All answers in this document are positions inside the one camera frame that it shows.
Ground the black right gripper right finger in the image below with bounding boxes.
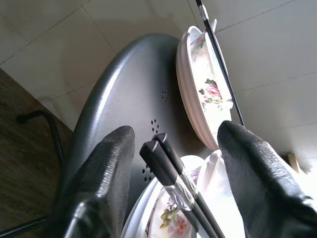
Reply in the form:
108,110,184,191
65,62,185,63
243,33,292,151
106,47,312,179
216,120,317,238

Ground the black metal table base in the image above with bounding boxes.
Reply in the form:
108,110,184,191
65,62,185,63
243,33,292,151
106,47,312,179
0,110,64,238

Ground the black chopstick silver band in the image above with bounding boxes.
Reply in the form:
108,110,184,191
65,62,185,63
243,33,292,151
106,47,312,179
195,0,245,127
139,140,213,238
151,132,226,238

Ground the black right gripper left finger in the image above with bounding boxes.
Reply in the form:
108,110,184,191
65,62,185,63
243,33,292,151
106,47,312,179
41,125,136,238

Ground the large white floral plate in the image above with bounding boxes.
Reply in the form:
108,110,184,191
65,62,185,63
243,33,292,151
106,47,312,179
120,154,213,238

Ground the small white floral plate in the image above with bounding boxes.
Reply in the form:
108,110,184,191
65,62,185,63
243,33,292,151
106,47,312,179
175,18,234,151

